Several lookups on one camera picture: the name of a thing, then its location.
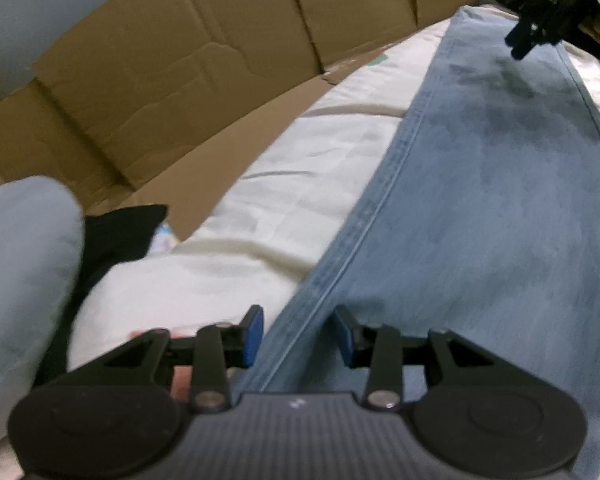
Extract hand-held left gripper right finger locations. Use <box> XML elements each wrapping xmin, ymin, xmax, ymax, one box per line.
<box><xmin>332</xmin><ymin>305</ymin><xmax>501</xmax><ymax>411</ymax></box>

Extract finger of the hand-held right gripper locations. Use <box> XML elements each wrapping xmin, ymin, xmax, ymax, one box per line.
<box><xmin>504</xmin><ymin>17</ymin><xmax>548</xmax><ymax>60</ymax></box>

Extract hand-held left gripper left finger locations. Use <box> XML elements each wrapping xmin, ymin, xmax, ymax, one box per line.
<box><xmin>102</xmin><ymin>304</ymin><xmax>266</xmax><ymax>413</ymax></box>

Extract blue denim pants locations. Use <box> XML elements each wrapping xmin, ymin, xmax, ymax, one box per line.
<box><xmin>230</xmin><ymin>5</ymin><xmax>600</xmax><ymax>480</ymax></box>

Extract white printed bed sheet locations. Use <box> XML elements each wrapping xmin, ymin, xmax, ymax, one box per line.
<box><xmin>0</xmin><ymin>2</ymin><xmax>600</xmax><ymax>466</ymax></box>

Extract black cloth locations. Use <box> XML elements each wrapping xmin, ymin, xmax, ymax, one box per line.
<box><xmin>40</xmin><ymin>204</ymin><xmax>170</xmax><ymax>386</ymax></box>

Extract flattened cardboard sheet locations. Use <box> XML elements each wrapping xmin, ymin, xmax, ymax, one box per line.
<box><xmin>0</xmin><ymin>0</ymin><xmax>483</xmax><ymax>243</ymax></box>

